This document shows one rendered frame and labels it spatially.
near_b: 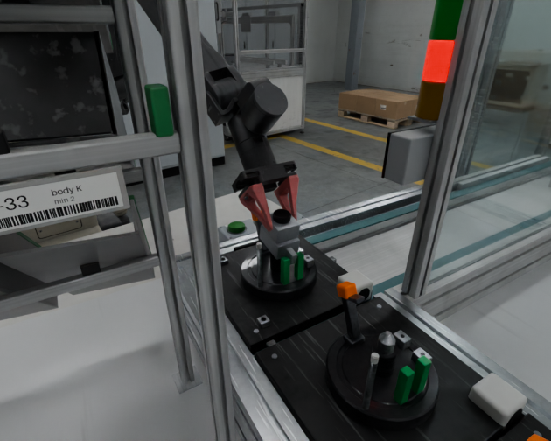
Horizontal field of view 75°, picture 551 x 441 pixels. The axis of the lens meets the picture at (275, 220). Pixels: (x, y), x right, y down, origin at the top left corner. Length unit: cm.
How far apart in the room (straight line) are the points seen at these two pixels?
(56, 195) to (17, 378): 56
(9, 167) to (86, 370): 53
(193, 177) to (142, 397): 46
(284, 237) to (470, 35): 37
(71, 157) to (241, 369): 38
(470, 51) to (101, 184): 45
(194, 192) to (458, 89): 39
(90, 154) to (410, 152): 42
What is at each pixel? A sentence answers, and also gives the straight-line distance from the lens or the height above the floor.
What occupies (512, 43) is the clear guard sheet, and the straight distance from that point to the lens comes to 64.
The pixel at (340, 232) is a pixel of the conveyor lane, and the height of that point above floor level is 95.
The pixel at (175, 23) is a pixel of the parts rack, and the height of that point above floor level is 138.
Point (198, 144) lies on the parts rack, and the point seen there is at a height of 130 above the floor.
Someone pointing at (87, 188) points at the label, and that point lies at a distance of 25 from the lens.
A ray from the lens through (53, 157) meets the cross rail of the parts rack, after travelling 25.
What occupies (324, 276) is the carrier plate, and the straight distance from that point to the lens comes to 68.
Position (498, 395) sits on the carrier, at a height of 99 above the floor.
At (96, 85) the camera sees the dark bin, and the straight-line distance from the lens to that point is 30.
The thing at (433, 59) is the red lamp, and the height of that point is 134.
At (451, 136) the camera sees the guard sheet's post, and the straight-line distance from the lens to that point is 55.
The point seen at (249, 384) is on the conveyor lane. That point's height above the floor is 95.
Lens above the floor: 137
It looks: 28 degrees down
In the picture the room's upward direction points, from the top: straight up
